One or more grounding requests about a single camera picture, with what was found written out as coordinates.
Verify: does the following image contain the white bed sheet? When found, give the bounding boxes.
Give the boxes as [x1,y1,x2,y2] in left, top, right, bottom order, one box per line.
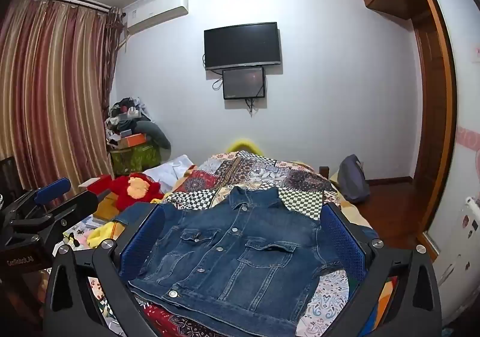
[142,154,197,193]

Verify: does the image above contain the patchwork printed blanket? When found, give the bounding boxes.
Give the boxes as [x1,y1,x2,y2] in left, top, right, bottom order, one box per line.
[64,149,398,337]

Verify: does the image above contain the pile of clothes and bags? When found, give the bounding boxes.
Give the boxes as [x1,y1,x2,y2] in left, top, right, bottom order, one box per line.
[105,96,172,152]

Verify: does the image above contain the green patterned box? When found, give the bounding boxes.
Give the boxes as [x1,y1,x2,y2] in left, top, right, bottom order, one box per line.
[110,142,164,177]

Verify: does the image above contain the small black wall monitor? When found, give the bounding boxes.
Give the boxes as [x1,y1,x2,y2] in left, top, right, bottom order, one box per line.
[222,67,267,100]

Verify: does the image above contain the black wall television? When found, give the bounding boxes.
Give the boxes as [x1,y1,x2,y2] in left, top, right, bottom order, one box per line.
[203,22,282,71]

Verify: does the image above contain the striped red curtain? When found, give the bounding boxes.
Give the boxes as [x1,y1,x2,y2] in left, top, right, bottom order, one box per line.
[0,0,122,199]

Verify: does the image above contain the blue denim jacket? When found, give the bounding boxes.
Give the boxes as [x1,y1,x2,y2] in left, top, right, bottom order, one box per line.
[114,186,377,326]

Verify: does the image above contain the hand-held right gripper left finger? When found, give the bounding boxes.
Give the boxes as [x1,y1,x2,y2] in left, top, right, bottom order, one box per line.
[44,204,167,337]

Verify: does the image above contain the white air conditioner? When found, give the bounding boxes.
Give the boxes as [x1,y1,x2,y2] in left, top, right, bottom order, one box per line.
[124,0,189,36]

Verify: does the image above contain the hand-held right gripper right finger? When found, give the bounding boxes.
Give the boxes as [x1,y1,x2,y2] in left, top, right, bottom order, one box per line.
[296,203,443,337]

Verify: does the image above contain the orange box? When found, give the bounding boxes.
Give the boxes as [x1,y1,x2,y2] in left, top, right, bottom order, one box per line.
[116,133,147,148]

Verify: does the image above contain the yellow cloth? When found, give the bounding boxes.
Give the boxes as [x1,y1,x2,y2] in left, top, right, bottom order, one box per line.
[87,220,122,249]

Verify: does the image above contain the yellow plush item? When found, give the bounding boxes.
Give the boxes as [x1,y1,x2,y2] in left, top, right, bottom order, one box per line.
[224,138,265,154]

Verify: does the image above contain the red plush toy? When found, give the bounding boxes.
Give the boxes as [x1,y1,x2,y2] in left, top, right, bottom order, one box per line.
[88,172,166,213]

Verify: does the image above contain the grey blue backpack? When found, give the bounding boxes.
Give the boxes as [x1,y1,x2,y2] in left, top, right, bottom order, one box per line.
[337,154,371,203]

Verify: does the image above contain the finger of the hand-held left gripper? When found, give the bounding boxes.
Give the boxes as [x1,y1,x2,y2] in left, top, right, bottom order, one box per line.
[13,190,100,236]
[32,177,72,207]

